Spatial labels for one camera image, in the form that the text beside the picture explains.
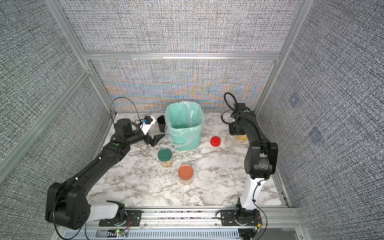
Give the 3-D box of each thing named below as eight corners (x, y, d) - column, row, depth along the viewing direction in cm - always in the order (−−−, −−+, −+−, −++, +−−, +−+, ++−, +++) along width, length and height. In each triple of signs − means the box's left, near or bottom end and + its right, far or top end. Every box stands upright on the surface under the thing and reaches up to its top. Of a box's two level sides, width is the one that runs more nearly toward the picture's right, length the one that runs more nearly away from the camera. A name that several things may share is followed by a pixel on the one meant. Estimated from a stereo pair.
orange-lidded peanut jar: (179, 185, 86) (177, 178, 77) (179, 172, 91) (178, 164, 82) (193, 185, 86) (193, 178, 77) (193, 172, 91) (193, 164, 82)
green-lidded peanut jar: (160, 167, 93) (156, 159, 84) (161, 156, 98) (158, 147, 89) (172, 167, 93) (170, 159, 84) (173, 156, 98) (172, 147, 89)
